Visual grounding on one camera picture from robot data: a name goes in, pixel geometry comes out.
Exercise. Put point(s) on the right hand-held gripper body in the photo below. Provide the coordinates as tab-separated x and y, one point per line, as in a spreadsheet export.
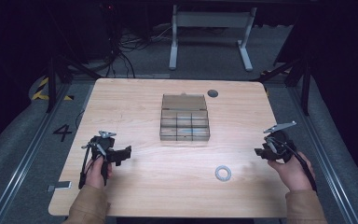
280	144

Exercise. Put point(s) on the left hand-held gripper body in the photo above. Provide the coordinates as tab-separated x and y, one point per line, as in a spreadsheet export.
101	146

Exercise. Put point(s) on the person's left hand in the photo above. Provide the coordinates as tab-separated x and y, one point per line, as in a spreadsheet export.
95	172

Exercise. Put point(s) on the person's right hand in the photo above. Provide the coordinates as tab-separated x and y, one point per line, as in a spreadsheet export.
292	174

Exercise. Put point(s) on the clear plastic compartment box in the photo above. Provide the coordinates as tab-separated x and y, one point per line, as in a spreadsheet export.
185	119

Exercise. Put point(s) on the black metal stand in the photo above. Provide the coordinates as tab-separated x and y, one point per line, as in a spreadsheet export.
304	81
52	84

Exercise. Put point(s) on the dark round table grommet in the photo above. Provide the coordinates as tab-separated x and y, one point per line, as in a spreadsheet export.
213	93

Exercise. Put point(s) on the yellow black floor tape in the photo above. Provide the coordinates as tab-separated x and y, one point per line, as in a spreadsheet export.
40	91

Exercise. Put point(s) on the metal floor rail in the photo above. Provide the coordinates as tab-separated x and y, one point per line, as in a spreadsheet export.
28	155
323	155

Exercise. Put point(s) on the small metal bracket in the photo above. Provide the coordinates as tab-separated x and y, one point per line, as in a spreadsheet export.
60	186

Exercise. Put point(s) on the white metal desk frame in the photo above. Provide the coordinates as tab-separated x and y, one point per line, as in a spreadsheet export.
211	20

